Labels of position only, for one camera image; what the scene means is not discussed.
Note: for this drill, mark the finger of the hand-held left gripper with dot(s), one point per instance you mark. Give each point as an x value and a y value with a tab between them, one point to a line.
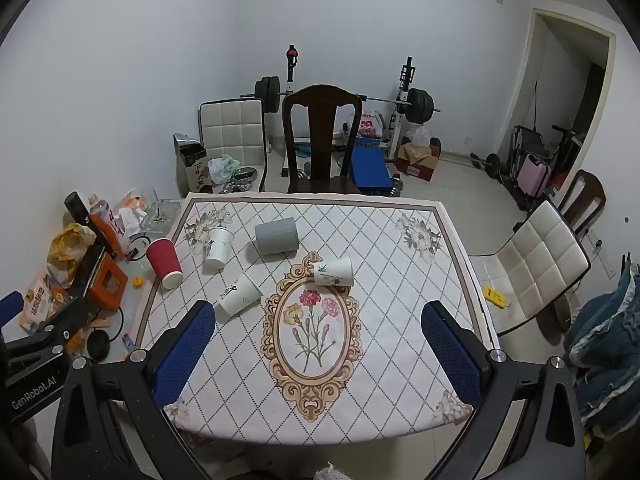
11	302
62	325

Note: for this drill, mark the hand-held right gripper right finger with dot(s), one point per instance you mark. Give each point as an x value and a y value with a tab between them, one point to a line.
450	355

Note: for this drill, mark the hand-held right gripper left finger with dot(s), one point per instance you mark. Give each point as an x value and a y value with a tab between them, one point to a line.
185	350

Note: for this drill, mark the white paper cup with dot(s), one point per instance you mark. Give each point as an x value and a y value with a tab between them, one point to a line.
240	296
218	250

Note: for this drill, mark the red paper cup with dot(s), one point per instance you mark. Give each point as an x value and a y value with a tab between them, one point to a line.
164	260

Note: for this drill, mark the white cup with floral print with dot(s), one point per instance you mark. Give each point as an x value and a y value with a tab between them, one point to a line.
336	271

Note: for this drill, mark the grey ribbed cup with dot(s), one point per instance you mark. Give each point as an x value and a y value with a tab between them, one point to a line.
276	236

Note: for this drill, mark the orange snack packet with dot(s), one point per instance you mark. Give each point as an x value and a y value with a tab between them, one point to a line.
40	305

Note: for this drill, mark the black round item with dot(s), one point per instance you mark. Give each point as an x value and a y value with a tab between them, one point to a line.
98	345

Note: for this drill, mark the orange box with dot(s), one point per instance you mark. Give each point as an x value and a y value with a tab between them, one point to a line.
106	285

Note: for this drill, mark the yellow plastic bag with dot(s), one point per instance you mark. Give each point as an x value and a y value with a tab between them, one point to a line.
67	252

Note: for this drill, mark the small yellow item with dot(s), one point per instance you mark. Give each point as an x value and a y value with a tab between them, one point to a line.
495	296

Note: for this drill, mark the small yellow cap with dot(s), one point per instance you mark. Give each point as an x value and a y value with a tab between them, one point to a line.
137	282

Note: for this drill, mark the orange black handheld device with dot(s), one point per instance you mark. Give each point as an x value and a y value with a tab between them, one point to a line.
107	230

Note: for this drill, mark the floral printed tablecloth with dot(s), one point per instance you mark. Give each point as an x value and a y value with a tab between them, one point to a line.
380	260

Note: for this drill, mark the white crumpled plastic bag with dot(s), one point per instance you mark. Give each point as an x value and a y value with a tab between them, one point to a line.
129	211

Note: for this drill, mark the white padded chair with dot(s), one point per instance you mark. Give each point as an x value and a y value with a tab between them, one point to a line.
540	255
232	130

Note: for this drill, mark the clear glass tray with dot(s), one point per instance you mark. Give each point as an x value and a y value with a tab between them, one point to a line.
162	210

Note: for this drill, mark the blue denim clothes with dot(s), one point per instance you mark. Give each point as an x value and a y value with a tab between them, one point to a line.
607	330

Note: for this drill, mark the silver black paper bag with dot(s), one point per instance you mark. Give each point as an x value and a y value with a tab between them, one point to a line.
192	167

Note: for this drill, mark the round metal pan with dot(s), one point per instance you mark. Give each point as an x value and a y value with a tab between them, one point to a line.
245	176

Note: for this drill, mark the green white plastic bag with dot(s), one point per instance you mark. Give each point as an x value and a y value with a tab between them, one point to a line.
222	167

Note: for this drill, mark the brown cardboard box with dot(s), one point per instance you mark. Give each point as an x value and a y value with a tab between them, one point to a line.
417	165

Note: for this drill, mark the black floor dumbbell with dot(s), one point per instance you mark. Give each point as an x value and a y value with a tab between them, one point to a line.
492	164

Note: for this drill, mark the pink suitcase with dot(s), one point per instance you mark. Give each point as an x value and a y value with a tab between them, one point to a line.
532	177

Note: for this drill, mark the blue bench pad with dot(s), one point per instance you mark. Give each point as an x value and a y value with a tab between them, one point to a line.
370	170

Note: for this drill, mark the clear plastic bag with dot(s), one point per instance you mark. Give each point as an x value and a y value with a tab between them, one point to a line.
419	136

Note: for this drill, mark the dark wooden chair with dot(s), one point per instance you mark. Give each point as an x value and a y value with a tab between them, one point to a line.
586	176
321	130

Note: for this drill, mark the black folding cart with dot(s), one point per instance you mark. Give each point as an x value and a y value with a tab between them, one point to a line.
525	140

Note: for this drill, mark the white weight rack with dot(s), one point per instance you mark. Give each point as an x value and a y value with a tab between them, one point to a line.
398	132

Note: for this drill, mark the red white plastic bag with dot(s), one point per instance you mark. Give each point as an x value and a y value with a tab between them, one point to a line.
369	127

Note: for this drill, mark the black barbell with plates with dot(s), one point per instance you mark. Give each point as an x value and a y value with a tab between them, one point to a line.
267	94

